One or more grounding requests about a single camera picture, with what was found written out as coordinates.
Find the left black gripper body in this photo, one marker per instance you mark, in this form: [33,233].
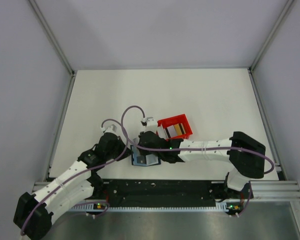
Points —
[117,150]

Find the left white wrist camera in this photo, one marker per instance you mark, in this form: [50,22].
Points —
[110,129]

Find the red plastic bin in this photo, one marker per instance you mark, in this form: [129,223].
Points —
[166,127]

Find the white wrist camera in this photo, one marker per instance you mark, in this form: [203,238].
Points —
[110,129]
[149,125]

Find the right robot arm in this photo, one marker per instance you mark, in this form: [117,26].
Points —
[244,153]

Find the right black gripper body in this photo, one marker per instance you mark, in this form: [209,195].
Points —
[148,152]

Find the aluminium front rail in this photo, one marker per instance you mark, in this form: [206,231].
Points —
[273,190]

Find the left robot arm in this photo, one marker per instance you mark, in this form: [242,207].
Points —
[36,212]

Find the white credit card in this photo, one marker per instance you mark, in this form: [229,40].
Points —
[136,143]

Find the right aluminium frame post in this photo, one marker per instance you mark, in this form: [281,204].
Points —
[288,6]

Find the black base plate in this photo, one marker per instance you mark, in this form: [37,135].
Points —
[166,193]

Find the blue leather card holder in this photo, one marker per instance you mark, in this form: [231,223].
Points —
[152,160]

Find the aluminium frame post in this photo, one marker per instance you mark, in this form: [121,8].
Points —
[288,6]
[50,36]

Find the grey slotted cable duct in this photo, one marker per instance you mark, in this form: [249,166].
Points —
[223,207]

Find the gold credit card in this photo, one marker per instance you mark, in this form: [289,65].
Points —
[177,129]

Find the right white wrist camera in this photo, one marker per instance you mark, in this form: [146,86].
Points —
[149,125]

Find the left aluminium frame post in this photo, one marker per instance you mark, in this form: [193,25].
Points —
[50,36]

